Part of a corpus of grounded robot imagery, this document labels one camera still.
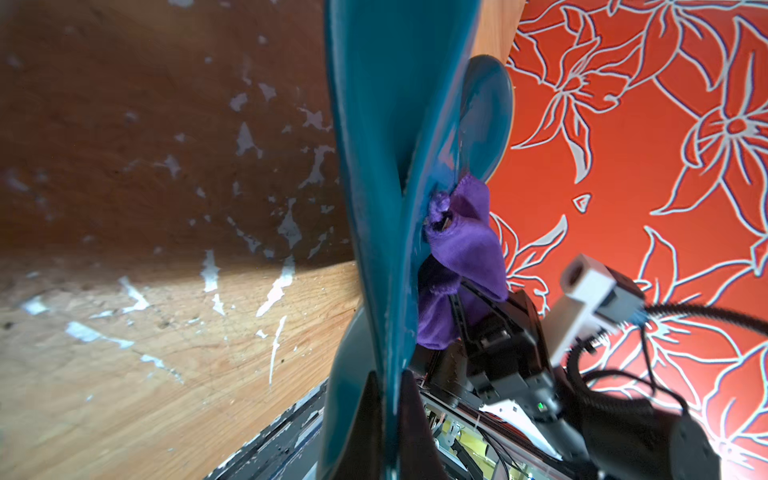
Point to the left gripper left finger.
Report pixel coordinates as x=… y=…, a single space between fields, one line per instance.
x=363 y=455

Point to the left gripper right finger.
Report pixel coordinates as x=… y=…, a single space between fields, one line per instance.
x=418 y=455

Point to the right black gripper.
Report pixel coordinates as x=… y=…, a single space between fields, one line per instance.
x=501 y=350

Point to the purple cloth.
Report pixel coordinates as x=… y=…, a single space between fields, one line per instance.
x=463 y=246

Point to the teal boot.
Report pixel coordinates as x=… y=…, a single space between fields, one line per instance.
x=395 y=74

